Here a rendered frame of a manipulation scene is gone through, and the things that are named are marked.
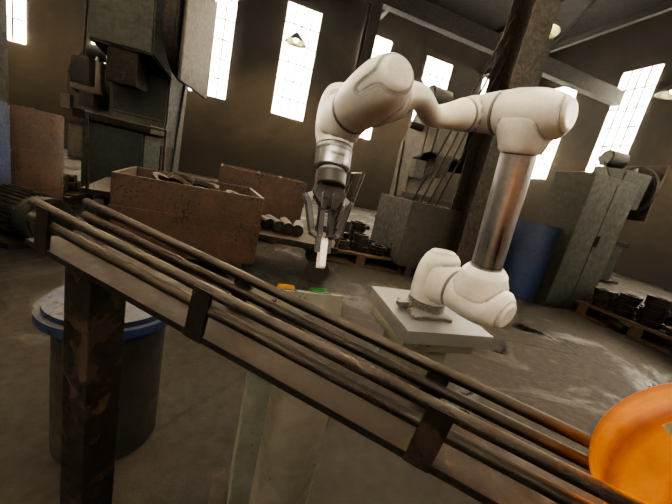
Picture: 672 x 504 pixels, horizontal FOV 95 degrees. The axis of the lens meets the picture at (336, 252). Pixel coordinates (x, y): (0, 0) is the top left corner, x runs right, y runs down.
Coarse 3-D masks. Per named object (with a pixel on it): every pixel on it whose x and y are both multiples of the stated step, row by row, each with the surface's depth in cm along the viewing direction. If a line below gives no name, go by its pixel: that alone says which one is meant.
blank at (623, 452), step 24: (624, 408) 25; (648, 408) 23; (600, 432) 25; (624, 432) 23; (648, 432) 22; (600, 456) 25; (624, 456) 23; (648, 456) 23; (624, 480) 23; (648, 480) 23
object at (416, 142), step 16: (448, 96) 554; (416, 128) 547; (432, 128) 527; (416, 144) 564; (432, 144) 522; (448, 144) 529; (464, 144) 539; (400, 160) 604; (416, 160) 523; (432, 160) 543; (448, 160) 543; (464, 160) 560; (400, 176) 600; (416, 176) 531; (432, 176) 563; (400, 192) 594; (432, 192) 601
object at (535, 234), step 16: (528, 224) 346; (512, 240) 359; (528, 240) 346; (544, 240) 341; (512, 256) 358; (528, 256) 348; (544, 256) 345; (512, 272) 358; (528, 272) 350; (544, 272) 351; (512, 288) 358; (528, 288) 353
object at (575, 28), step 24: (432, 0) 1092; (456, 0) 1064; (480, 0) 1037; (504, 0) 1011; (576, 0) 941; (600, 0) 920; (624, 0) 900; (648, 0) 880; (480, 24) 1169; (504, 24) 1137; (576, 24) 1049; (600, 24) 1023; (624, 24) 764; (552, 48) 943
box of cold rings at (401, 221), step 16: (384, 208) 390; (400, 208) 348; (416, 208) 325; (432, 208) 330; (448, 208) 430; (384, 224) 383; (400, 224) 342; (416, 224) 330; (432, 224) 335; (448, 224) 339; (384, 240) 376; (400, 240) 336; (416, 240) 336; (432, 240) 340; (448, 240) 344; (400, 256) 336; (416, 256) 341
